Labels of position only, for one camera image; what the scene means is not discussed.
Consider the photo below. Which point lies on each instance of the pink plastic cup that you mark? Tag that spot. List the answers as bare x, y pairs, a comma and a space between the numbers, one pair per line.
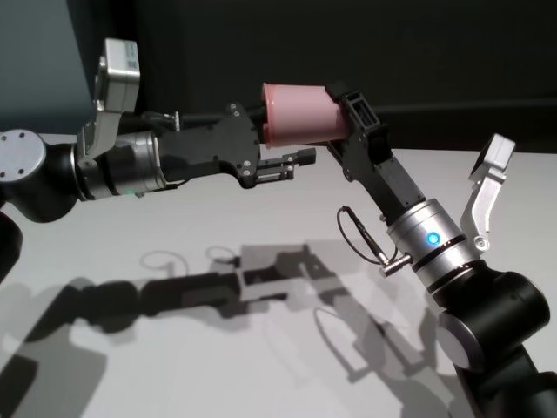
300, 113

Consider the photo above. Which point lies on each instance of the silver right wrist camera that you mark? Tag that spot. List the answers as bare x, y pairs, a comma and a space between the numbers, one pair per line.
496, 152

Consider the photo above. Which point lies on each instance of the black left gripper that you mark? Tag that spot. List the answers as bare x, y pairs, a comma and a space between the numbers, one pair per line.
209, 150

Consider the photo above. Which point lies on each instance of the blue-grey panel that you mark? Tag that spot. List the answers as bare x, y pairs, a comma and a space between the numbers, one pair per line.
35, 65

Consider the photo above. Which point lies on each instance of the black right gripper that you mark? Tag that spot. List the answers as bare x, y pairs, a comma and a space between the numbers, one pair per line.
383, 174

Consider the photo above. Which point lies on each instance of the thin grey partition rail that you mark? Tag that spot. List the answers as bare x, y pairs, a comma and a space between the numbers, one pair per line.
457, 112

